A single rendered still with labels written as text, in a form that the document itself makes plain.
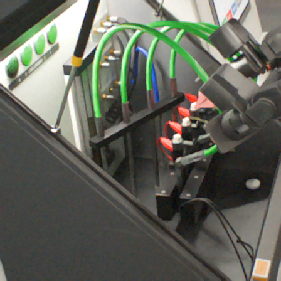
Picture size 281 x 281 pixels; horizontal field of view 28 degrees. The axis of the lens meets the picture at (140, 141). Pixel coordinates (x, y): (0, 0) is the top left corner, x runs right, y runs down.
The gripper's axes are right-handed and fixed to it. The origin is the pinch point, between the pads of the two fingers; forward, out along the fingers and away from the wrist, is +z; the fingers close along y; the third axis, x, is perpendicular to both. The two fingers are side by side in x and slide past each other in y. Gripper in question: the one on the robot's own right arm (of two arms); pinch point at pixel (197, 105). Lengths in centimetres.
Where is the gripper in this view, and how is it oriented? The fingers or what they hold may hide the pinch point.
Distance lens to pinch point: 130.7
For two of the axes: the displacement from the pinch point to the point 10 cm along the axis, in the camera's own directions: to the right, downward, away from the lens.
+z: -5.2, 4.2, 7.4
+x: -5.7, 4.8, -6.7
